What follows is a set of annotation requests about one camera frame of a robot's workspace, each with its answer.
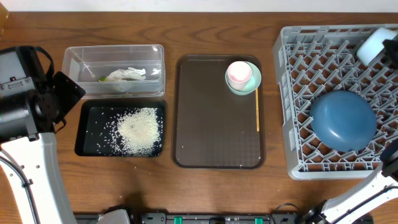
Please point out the clear plastic bin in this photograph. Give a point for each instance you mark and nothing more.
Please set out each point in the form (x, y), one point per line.
(86, 64)

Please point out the grey dishwasher rack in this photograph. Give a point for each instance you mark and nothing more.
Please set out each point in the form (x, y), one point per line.
(313, 60)

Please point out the dark blue plate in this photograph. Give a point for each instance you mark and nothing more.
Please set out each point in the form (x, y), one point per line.
(343, 121)

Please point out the black plastic tray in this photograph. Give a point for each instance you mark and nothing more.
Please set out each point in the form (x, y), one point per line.
(82, 148)

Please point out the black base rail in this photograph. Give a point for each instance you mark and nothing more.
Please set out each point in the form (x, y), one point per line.
(122, 214)

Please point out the wooden chopstick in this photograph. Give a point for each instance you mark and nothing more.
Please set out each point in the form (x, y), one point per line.
(257, 110)

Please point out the white tissue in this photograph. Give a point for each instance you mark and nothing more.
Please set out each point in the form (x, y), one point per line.
(126, 75)

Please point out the pile of white rice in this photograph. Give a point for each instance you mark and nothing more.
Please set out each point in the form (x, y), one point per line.
(127, 132)

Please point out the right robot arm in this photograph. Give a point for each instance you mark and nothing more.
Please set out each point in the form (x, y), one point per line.
(377, 188)

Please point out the dark brown serving tray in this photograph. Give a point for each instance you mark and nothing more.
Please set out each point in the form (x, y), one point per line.
(213, 127)

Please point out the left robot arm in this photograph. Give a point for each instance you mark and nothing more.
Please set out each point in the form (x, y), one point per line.
(33, 101)

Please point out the pink cup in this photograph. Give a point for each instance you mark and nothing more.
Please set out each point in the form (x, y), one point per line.
(238, 74)

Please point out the light green saucer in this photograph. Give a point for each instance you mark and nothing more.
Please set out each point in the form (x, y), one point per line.
(252, 84)

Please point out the light blue bowl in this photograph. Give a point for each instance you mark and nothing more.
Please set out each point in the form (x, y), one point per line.
(373, 46)

